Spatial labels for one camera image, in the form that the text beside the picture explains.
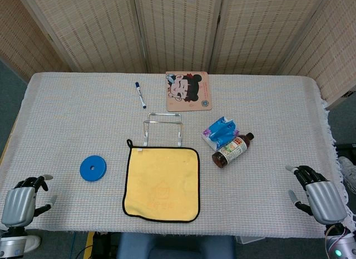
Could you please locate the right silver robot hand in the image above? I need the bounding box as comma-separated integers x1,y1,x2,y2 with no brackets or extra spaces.
285,164,350,227

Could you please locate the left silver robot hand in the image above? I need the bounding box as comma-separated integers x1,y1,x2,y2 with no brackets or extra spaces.
0,174,58,231

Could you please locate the yellow and grey towel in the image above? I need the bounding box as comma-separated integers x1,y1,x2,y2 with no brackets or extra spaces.
122,139,201,224

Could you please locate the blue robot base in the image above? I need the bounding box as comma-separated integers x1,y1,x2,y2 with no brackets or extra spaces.
116,232,235,259

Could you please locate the white sneaker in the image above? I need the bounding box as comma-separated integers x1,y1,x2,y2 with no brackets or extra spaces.
338,155,356,194
25,234,42,253

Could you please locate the blue plastic disc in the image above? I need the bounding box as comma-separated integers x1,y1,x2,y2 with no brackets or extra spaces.
79,155,108,183

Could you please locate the brown labelled bottle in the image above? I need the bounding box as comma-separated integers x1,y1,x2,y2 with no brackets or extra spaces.
211,132,255,169

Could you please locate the white woven tablecloth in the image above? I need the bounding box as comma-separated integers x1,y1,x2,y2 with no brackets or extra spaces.
0,71,349,241

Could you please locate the blue tissue pack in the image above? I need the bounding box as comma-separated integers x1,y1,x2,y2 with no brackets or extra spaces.
200,116,241,152

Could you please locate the blue whiteboard marker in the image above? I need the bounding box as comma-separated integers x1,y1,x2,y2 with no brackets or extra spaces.
135,81,148,109

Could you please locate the cartoon girl mouse pad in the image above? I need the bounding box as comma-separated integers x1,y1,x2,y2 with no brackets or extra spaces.
165,70,214,113

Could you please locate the bamboo folding screen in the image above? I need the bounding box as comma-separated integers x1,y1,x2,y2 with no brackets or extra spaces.
0,0,356,110

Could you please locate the metal wire rack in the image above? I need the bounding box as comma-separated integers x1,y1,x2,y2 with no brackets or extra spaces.
142,111,185,147

